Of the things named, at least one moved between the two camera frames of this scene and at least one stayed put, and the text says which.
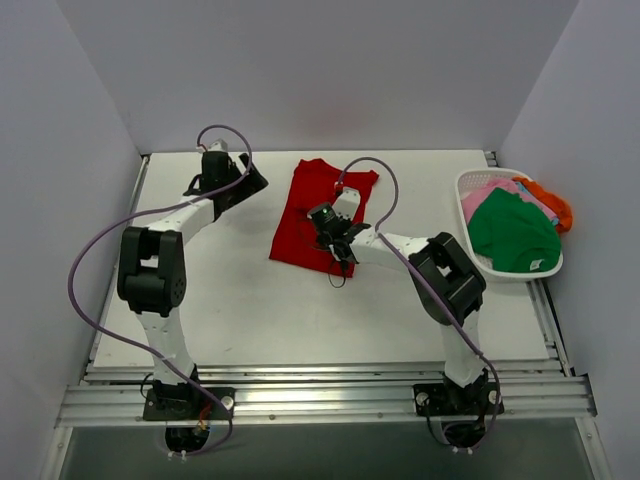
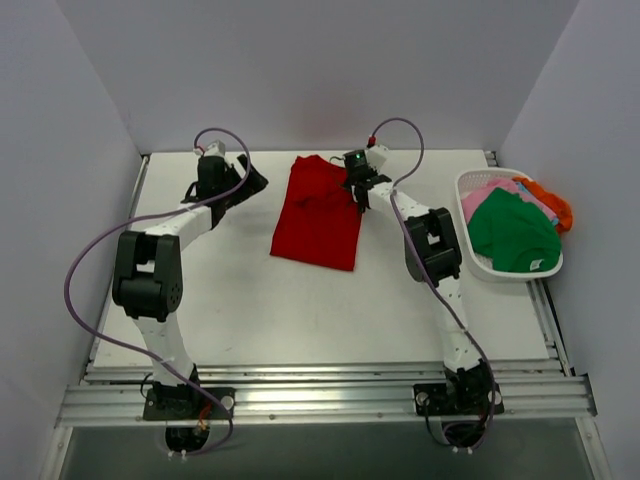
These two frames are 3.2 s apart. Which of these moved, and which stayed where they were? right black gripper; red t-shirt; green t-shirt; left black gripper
Moved: right black gripper
Stayed: left black gripper; green t-shirt; red t-shirt
